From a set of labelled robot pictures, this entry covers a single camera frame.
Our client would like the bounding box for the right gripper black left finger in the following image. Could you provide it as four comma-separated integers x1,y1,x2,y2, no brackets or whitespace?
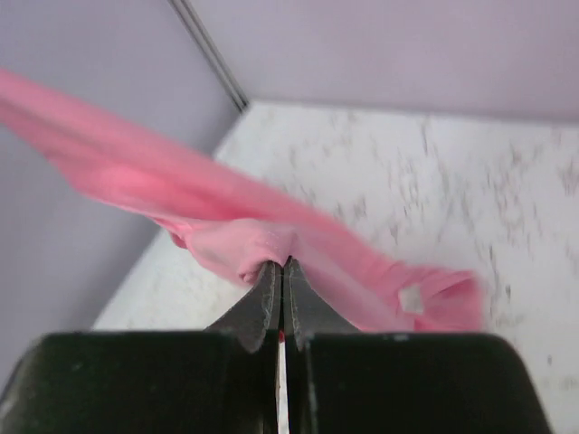
205,262,277,353

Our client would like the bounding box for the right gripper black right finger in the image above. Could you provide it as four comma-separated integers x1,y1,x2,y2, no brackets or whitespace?
283,258,359,352

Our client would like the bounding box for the pink t shirt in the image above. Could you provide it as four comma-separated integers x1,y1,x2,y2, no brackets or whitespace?
1,71,483,332

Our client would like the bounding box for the left aluminium frame post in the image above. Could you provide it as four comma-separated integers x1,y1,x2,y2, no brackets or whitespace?
169,0,249,111

